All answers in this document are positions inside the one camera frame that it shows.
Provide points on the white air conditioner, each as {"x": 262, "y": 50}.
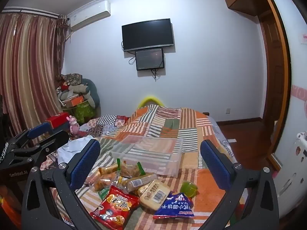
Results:
{"x": 90, "y": 15}

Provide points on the orange biscuit packet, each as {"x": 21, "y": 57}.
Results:
{"x": 108, "y": 170}

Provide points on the pink wall sticker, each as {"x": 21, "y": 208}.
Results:
{"x": 299, "y": 98}

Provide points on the striped red curtain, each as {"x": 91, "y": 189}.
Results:
{"x": 28, "y": 64}

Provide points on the blue snack packet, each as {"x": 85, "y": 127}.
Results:
{"x": 175, "y": 207}

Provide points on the grey plush cushion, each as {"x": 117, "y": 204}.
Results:
{"x": 91, "y": 92}

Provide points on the small pink wall label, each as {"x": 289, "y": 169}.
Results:
{"x": 304, "y": 39}

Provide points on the green patterned box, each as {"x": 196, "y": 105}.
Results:
{"x": 82, "y": 112}

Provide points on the checked floral bedsheet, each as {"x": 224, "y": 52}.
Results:
{"x": 105, "y": 122}

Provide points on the white wall socket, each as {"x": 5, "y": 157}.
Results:
{"x": 228, "y": 111}

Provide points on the red snack packet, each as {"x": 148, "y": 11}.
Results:
{"x": 115, "y": 206}

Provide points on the small black wall monitor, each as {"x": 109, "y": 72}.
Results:
{"x": 149, "y": 59}

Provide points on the green jelly cup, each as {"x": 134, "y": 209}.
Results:
{"x": 188, "y": 189}

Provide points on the white appliance with stickers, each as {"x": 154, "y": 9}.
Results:
{"x": 302, "y": 153}

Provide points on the orange cardboard box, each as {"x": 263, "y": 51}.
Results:
{"x": 74, "y": 101}

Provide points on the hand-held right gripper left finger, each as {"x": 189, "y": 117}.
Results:
{"x": 84, "y": 164}

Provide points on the yellow curved object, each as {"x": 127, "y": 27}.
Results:
{"x": 150, "y": 99}

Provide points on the cracker packet with green ends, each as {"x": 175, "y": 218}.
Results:
{"x": 130, "y": 171}

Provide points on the wooden door frame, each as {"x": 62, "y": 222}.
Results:
{"x": 275, "y": 76}

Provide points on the pink plush toy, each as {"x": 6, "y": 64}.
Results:
{"x": 73, "y": 125}

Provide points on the clear plastic container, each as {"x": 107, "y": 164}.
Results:
{"x": 153, "y": 159}

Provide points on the red box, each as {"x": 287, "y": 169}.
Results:
{"x": 57, "y": 120}

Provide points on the floral cloth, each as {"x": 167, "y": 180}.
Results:
{"x": 72, "y": 79}

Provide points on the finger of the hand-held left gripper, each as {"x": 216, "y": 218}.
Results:
{"x": 38, "y": 128}
{"x": 56, "y": 139}

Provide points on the beige cake packet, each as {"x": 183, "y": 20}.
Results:
{"x": 153, "y": 194}

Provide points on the orange puff snack packet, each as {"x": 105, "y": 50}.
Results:
{"x": 103, "y": 183}

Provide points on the long clear biscuit packet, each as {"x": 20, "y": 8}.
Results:
{"x": 139, "y": 183}

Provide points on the black wall television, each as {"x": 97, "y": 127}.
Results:
{"x": 147, "y": 34}

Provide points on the white curtain rail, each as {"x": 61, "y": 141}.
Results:
{"x": 31, "y": 12}

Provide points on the white plastic bag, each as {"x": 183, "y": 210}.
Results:
{"x": 73, "y": 146}

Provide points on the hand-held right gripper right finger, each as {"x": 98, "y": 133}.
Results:
{"x": 214, "y": 164}

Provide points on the striped patchwork quilt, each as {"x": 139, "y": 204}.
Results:
{"x": 168, "y": 127}

